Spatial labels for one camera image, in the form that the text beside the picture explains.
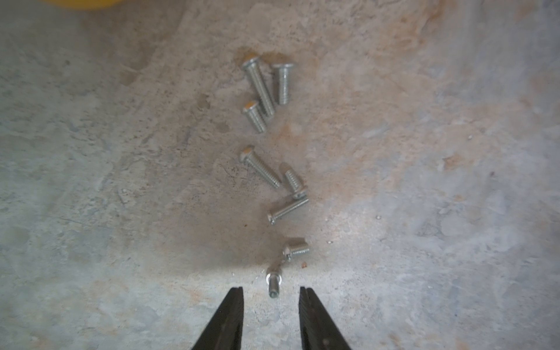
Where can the silver screw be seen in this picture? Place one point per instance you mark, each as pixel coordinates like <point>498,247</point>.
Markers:
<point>249,157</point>
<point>290,250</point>
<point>275,214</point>
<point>252,112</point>
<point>274,280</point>
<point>283,78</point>
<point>298,188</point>
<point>252,69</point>

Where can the yellow plastic storage box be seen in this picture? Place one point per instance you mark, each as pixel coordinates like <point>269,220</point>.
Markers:
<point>84,4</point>

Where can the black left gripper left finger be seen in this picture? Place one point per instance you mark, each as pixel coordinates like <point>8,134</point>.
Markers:
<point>225,328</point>

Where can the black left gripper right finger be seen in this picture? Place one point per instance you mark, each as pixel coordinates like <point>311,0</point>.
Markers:
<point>317,329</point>

